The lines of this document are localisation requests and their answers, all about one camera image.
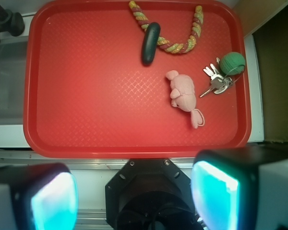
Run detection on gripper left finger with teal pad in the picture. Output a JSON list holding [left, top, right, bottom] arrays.
[[0, 163, 78, 230]]

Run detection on red plastic tray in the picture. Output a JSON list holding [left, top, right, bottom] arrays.
[[24, 0, 252, 159]]

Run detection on silver keys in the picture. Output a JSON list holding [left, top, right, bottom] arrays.
[[199, 58, 245, 98]]

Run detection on grey sink faucet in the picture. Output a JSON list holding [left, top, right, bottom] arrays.
[[0, 5, 25, 37]]

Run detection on multicolour twisted rope toy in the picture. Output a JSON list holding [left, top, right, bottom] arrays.
[[128, 0, 204, 55]]

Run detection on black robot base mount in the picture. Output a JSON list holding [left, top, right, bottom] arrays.
[[105, 159, 204, 230]]

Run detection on dark green oblong toy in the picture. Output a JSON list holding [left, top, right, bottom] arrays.
[[141, 22, 161, 66]]

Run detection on pink plush bunny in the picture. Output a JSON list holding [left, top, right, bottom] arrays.
[[165, 70, 205, 129]]

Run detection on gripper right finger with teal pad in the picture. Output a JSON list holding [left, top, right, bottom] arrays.
[[191, 146, 288, 230]]

